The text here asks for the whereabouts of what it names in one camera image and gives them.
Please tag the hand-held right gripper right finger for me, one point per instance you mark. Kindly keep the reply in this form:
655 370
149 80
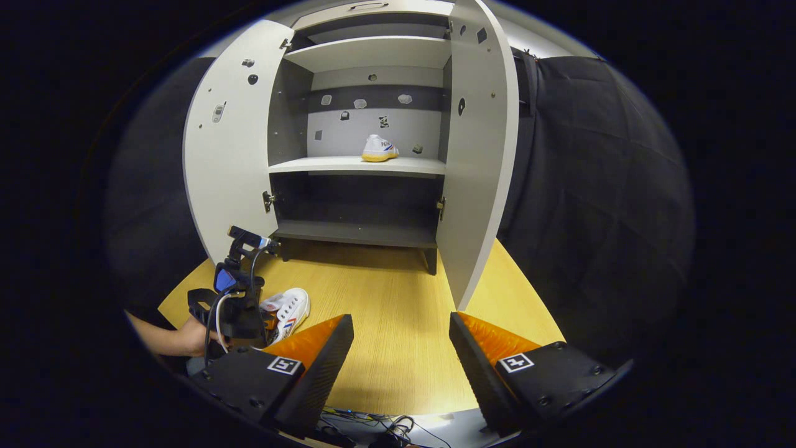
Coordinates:
482 376

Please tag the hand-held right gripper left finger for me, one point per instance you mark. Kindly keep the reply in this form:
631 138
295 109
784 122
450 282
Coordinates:
314 379

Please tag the white canvas shoe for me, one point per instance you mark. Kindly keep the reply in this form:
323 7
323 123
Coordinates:
292 311
379 149

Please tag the white shoe cabinet door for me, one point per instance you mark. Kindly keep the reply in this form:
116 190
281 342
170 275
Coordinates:
479 186
230 168

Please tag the white shoe cabinet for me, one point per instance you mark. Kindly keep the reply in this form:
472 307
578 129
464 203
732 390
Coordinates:
289 112

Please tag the white cabinet shelf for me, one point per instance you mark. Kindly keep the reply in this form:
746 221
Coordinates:
323 166
367 53

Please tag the black backdrop cloth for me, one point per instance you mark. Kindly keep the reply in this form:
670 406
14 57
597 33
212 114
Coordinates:
597 205

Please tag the black cloth clip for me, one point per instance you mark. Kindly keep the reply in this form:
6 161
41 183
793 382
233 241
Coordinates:
530 56

